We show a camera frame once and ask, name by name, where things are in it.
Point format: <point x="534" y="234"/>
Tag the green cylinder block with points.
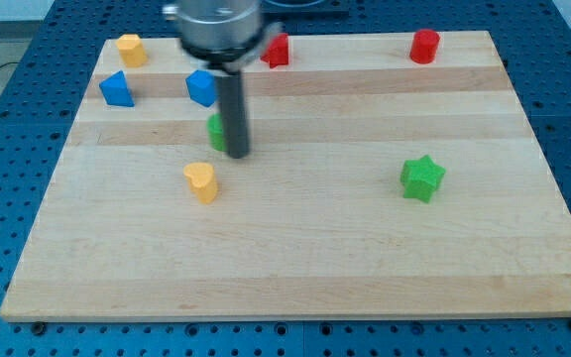
<point x="216" y="133"/>

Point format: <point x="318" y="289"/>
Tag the blue triangle block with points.
<point x="116" y="91"/>

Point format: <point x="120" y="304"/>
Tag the yellow heart block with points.
<point x="202" y="181"/>

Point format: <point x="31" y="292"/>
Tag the light wooden board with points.
<point x="311" y="225"/>

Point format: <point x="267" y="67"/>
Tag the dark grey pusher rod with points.
<point x="233" y="114"/>

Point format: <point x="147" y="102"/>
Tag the red star block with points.
<point x="277" y="53"/>

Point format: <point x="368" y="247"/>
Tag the blue cube block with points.
<point x="201" y="87"/>

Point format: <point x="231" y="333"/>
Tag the green star block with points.
<point x="421" y="178"/>

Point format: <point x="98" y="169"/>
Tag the red cylinder block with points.
<point x="424" y="46"/>

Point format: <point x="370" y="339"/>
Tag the yellow pentagon block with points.
<point x="131" y="50"/>

